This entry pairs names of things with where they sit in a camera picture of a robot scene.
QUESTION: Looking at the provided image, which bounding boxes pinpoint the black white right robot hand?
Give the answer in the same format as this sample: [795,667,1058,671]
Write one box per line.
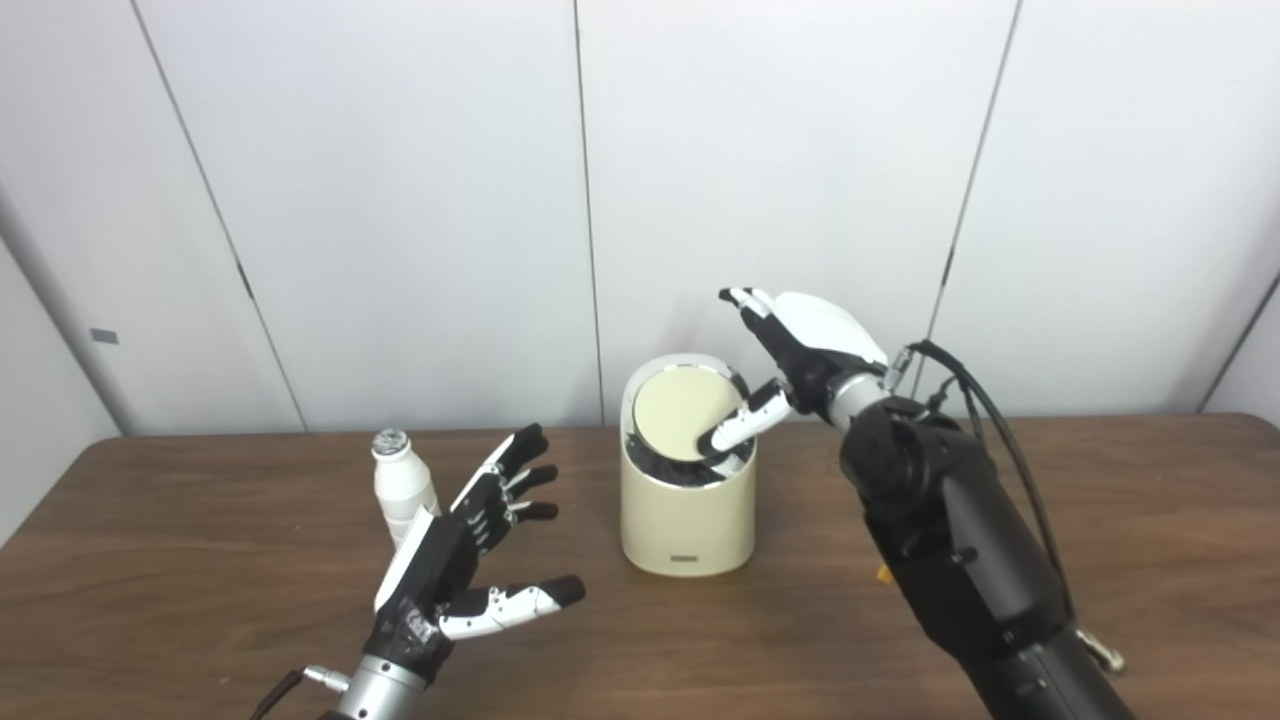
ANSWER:
[697,287,891,459]

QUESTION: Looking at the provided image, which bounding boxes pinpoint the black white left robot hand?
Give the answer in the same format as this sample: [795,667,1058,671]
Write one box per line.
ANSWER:
[362,423,587,686]

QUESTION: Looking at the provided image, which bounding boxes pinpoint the small white plastic bottle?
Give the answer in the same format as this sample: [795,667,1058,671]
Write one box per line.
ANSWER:
[372,429,441,549]

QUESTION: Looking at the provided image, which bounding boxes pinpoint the cream round bin lid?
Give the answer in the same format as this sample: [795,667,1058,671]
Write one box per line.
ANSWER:
[633,366,746,463]

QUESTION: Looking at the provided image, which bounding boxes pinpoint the black bin liner bag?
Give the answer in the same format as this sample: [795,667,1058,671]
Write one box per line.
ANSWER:
[625,430,753,491]

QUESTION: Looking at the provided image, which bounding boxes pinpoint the cream-colored bin body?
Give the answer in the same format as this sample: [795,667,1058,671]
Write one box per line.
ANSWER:
[620,354,757,578]

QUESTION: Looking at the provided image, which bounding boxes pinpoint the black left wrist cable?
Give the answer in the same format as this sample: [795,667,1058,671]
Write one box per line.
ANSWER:
[248,665,351,720]

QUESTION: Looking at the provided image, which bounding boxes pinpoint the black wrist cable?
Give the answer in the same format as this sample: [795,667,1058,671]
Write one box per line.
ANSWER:
[885,340,1126,673]
[248,665,351,720]

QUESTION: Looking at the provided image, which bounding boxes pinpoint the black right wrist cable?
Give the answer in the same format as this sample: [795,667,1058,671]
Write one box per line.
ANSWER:
[885,340,1126,673]

